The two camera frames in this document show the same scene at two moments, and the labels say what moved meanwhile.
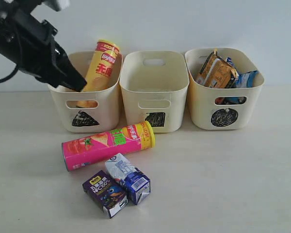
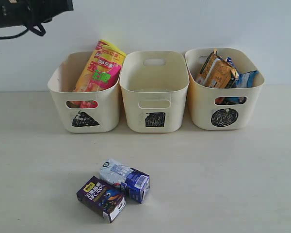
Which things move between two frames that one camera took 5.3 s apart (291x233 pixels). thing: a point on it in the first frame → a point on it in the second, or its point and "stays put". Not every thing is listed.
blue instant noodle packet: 244,79 stays put
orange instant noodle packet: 216,72 stays put
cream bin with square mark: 154,85 stays put
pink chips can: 104,146 → 103,69
